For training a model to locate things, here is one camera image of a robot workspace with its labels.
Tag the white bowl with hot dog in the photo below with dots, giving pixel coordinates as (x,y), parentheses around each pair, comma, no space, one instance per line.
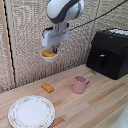
(49,55)

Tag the yellow hot dog bun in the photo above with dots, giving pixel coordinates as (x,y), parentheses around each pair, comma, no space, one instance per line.
(47,87)

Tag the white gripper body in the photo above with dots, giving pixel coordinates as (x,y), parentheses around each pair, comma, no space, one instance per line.
(55,36)

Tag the white floral-rimmed plate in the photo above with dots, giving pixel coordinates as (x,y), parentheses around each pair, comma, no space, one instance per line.
(31,111)

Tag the black air fryer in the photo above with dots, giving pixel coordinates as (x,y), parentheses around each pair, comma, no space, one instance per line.
(109,54)

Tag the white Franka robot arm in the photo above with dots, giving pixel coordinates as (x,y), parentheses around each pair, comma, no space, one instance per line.
(64,11)

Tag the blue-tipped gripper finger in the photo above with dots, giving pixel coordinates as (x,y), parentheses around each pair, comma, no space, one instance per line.
(52,48)
(58,49)

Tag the pink mug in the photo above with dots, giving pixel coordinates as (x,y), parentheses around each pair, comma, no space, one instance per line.
(80,84)

